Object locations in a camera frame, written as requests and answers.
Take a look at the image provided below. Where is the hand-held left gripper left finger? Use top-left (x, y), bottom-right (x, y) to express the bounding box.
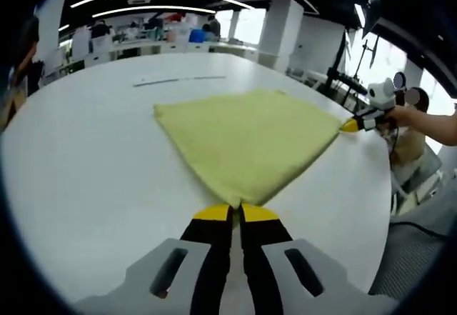
top-left (124, 203), bottom-right (235, 315)

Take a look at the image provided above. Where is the person's right hand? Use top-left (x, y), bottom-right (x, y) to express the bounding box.
top-left (386, 106), bottom-right (418, 131)

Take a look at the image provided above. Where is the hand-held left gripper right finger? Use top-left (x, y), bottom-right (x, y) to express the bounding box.
top-left (239, 203), bottom-right (350, 315)

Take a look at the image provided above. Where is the black cable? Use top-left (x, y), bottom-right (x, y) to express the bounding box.
top-left (388, 219), bottom-right (457, 238)

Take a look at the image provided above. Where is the white counter cabinet row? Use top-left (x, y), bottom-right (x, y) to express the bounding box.
top-left (69, 38), bottom-right (258, 66)

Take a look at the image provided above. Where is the brown cardboard box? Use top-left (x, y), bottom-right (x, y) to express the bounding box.
top-left (0, 78), bottom-right (29, 131)

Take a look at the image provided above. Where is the grey mesh office chair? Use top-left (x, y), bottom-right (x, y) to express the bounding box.
top-left (367, 200), bottom-right (457, 302)

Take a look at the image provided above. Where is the white office chair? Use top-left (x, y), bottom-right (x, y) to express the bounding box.
top-left (391, 142), bottom-right (444, 213)

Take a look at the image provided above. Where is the multicolour sweater garment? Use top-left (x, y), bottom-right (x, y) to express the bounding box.
top-left (153, 87), bottom-right (355, 209)

